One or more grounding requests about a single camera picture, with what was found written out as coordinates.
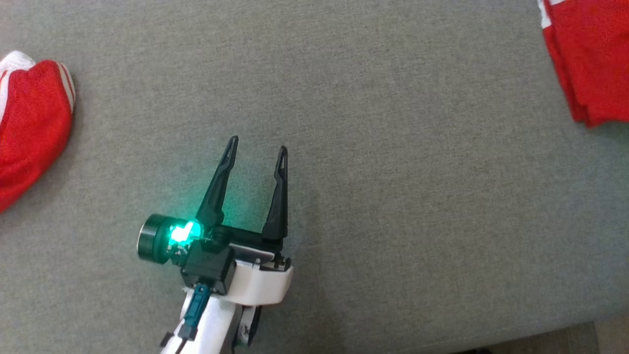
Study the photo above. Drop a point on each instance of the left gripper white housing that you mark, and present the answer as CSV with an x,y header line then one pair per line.
x,y
260,282

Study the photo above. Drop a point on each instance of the red basketball jersey white trim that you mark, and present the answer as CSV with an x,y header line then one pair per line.
x,y
29,123

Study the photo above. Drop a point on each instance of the large grey sofa seat cushion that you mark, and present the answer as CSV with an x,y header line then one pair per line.
x,y
393,196

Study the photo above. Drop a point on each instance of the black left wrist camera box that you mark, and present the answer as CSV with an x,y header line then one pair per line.
x,y
209,268

